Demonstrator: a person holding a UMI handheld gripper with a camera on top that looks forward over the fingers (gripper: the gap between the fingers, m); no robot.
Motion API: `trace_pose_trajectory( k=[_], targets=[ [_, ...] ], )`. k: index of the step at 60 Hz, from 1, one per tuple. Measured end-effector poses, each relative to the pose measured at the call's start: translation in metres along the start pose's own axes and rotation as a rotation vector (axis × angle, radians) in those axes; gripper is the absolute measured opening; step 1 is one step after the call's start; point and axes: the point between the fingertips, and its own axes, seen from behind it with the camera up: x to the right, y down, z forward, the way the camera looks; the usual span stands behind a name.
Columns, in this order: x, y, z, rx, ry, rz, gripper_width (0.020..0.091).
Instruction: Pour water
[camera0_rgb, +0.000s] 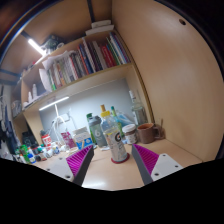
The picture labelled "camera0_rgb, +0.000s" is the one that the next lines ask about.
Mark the brown mug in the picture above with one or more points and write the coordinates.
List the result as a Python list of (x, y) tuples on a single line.
[(146, 133)]

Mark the small green bottle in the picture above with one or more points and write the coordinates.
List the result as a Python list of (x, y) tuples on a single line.
[(24, 152)]

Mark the light blue plastic bag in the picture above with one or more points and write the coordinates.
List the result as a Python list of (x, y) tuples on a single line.
[(125, 119)]

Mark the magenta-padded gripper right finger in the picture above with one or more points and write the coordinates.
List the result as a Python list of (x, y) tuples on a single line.
[(146, 160)]

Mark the green glass bottle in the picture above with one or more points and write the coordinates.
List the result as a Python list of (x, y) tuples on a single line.
[(113, 110)]

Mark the white ceiling light tube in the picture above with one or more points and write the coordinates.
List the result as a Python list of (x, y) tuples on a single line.
[(35, 46)]

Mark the clear glass bottle white cap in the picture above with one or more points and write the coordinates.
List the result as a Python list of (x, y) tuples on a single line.
[(139, 113)]

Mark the small white bottle blue cap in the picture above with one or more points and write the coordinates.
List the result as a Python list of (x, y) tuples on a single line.
[(31, 157)]

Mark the clear drink bottle yellow cap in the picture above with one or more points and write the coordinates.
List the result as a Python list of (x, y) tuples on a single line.
[(115, 140)]

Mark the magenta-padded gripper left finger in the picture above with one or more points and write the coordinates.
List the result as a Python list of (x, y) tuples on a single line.
[(79, 160)]

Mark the magenta carton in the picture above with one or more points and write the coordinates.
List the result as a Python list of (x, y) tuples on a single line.
[(68, 140)]

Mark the brown jar white lid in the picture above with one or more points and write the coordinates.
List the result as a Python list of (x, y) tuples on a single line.
[(129, 135)]

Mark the white blue box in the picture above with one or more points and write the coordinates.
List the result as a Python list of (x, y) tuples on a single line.
[(83, 140)]

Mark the red white can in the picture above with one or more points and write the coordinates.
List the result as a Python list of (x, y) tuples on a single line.
[(46, 140)]

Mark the white wall socket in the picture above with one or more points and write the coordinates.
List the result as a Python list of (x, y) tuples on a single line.
[(65, 117)]

